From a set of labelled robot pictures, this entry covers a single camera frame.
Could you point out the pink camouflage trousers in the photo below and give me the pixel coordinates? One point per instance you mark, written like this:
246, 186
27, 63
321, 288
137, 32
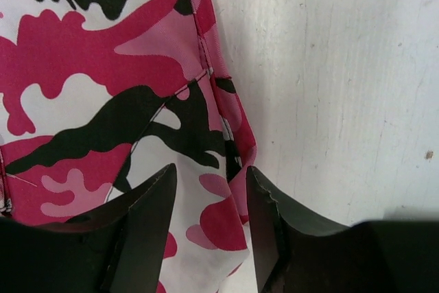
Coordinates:
98, 95

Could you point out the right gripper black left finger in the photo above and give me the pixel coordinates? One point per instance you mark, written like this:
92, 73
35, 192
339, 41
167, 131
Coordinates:
117, 247

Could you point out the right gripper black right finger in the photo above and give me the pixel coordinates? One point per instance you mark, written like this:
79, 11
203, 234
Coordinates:
297, 250

